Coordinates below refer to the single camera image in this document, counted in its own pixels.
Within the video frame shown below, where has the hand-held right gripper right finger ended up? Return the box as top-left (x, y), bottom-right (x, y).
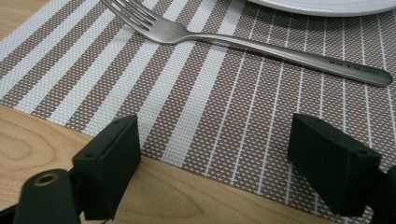
top-left (287, 112), bottom-right (383, 217)

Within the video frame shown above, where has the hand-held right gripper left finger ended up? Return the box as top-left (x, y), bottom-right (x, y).
top-left (71, 114), bottom-right (142, 221)

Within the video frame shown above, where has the silver metal fork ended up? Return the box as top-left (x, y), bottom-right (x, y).
top-left (100, 0), bottom-right (394, 88)

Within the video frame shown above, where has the brown white striped placemat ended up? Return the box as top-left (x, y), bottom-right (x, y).
top-left (0, 0), bottom-right (396, 224)

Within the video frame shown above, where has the white plate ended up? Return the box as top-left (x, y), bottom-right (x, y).
top-left (247, 0), bottom-right (396, 18)

